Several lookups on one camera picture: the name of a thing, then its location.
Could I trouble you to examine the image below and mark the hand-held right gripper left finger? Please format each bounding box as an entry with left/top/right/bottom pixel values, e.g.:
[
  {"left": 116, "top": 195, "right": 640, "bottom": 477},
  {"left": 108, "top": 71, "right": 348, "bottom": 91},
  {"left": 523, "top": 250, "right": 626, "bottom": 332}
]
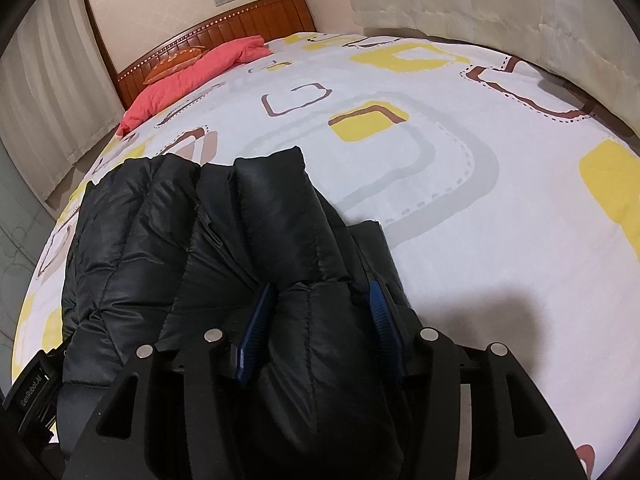
[{"left": 62, "top": 282, "right": 277, "bottom": 480}]

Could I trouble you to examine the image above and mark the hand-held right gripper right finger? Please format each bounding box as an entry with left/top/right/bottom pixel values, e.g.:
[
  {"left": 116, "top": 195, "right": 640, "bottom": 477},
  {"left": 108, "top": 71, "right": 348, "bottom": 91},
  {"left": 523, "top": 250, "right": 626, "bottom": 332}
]
[{"left": 369, "top": 280, "right": 588, "bottom": 480}]

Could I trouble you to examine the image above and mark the black puffer jacket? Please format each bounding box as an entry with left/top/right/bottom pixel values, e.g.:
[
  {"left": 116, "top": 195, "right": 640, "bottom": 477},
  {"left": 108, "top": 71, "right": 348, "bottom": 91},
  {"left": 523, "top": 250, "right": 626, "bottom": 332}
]
[{"left": 57, "top": 146, "right": 426, "bottom": 466}]

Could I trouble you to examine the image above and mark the patterned white yellow bed sheet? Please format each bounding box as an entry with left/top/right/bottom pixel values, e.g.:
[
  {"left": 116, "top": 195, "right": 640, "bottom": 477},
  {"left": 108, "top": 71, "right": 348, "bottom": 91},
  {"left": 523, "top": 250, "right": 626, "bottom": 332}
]
[{"left": 12, "top": 31, "right": 640, "bottom": 480}]

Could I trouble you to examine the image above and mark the pink quilt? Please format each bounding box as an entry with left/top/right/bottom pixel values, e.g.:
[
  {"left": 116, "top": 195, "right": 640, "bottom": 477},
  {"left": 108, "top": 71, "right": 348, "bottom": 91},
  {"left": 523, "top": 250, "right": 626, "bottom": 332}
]
[{"left": 116, "top": 35, "right": 272, "bottom": 137}]

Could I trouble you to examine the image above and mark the orange pillow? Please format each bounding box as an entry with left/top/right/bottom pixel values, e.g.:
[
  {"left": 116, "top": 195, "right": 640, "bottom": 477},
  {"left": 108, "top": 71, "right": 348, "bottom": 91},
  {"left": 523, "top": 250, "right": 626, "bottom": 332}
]
[{"left": 142, "top": 46, "right": 210, "bottom": 85}]

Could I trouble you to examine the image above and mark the white pleated curtain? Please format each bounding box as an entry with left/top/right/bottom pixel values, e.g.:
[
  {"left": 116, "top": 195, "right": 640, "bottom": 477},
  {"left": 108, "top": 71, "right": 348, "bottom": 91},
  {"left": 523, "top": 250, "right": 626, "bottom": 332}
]
[
  {"left": 0, "top": 0, "right": 123, "bottom": 206},
  {"left": 347, "top": 0, "right": 640, "bottom": 133}
]

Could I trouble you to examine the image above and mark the wooden headboard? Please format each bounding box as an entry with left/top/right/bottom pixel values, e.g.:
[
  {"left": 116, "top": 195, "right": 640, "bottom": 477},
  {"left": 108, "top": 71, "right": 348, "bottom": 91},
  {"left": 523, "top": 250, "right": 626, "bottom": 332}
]
[{"left": 116, "top": 0, "right": 318, "bottom": 107}]

